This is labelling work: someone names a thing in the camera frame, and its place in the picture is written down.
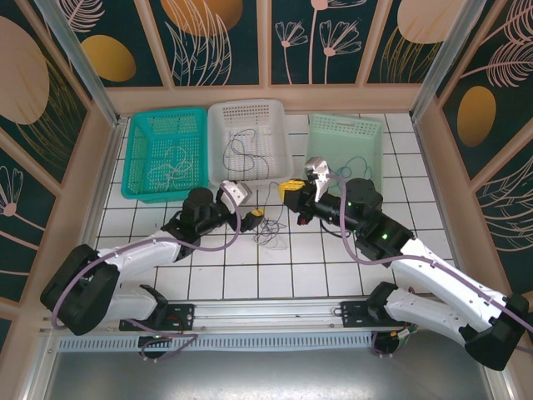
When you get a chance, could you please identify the lilac arm cable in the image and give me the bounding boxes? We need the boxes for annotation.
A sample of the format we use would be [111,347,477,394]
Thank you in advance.
[326,174,533,359]
[52,195,245,364]

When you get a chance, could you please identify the teal plastic basket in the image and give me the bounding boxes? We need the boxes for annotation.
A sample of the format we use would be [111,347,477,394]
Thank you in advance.
[119,107,209,205]

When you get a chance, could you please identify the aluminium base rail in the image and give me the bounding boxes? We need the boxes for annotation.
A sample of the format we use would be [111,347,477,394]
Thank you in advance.
[41,296,391,334]

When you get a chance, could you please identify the aluminium frame post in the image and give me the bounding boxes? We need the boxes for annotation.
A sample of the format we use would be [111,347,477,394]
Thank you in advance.
[410,0,474,122]
[35,0,122,126]

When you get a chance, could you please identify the purple cable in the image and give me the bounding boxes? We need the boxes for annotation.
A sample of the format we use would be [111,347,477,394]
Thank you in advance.
[252,219,289,252]
[222,127,272,178]

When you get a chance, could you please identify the lilac right arm cable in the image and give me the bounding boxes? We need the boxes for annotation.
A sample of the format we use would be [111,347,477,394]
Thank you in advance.
[326,174,533,359]

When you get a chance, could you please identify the white plastic basket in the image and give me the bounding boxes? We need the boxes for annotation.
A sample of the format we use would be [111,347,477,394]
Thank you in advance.
[207,98,295,187]

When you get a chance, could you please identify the lilac left arm cable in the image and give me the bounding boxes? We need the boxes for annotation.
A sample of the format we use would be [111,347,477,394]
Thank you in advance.
[52,195,245,364]

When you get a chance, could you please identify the pale green plastic basket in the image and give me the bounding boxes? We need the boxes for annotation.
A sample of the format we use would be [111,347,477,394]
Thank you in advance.
[302,112,385,197]

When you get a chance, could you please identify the aluminium side rail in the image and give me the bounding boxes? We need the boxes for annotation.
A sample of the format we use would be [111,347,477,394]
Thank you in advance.
[62,118,128,301]

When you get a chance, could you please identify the slotted cable duct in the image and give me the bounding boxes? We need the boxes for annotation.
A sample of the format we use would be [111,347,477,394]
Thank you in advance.
[56,334,378,352]

